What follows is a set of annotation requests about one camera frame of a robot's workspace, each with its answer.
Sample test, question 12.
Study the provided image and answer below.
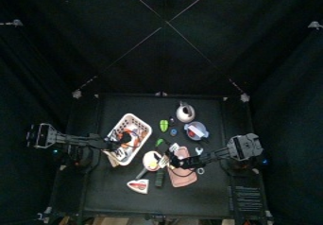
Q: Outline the orange toy in basket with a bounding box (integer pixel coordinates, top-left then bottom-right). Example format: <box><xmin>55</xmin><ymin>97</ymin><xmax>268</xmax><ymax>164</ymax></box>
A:
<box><xmin>119</xmin><ymin>127</ymin><xmax>150</xmax><ymax>147</ymax></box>

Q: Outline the pale striped toy piece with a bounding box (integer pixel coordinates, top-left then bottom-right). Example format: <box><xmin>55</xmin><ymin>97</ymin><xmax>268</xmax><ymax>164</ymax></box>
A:
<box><xmin>156</xmin><ymin>155</ymin><xmax>171</xmax><ymax>169</ymax></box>

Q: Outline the small white tag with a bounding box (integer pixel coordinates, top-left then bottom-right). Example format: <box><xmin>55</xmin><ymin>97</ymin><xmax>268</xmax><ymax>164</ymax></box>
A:
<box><xmin>167</xmin><ymin>142</ymin><xmax>182</xmax><ymax>153</ymax></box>

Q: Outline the pink wooden cutting board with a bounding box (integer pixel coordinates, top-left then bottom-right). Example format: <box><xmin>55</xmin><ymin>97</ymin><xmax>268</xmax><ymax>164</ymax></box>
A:
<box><xmin>166</xmin><ymin>146</ymin><xmax>199</xmax><ymax>189</ymax></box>

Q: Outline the white plastic slotted basket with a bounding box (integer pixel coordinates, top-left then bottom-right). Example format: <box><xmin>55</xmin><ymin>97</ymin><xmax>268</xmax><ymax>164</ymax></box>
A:
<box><xmin>103</xmin><ymin>112</ymin><xmax>154</xmax><ymax>167</ymax></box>

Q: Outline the green toy vegetable dark stem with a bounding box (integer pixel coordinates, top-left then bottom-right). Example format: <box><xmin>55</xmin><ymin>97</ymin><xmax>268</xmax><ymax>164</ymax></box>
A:
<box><xmin>154</xmin><ymin>137</ymin><xmax>172</xmax><ymax>148</ymax></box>

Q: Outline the green toy leaf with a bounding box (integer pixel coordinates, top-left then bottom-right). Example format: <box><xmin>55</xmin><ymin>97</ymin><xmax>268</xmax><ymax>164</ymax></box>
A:
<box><xmin>158</xmin><ymin>118</ymin><xmax>171</xmax><ymax>133</ymax></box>

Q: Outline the grey toy pan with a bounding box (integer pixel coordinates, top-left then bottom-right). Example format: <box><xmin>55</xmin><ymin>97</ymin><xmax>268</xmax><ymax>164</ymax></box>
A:
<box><xmin>183</xmin><ymin>120</ymin><xmax>211</xmax><ymax>142</ymax></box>

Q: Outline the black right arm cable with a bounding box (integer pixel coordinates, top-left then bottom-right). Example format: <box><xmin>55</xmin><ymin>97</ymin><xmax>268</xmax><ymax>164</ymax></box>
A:
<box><xmin>175</xmin><ymin>167</ymin><xmax>199</xmax><ymax>179</ymax></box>

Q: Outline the white toy kettle black handle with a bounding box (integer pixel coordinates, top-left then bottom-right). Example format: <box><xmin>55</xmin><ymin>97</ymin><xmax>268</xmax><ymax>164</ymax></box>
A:
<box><xmin>174</xmin><ymin>100</ymin><xmax>196</xmax><ymax>124</ymax></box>

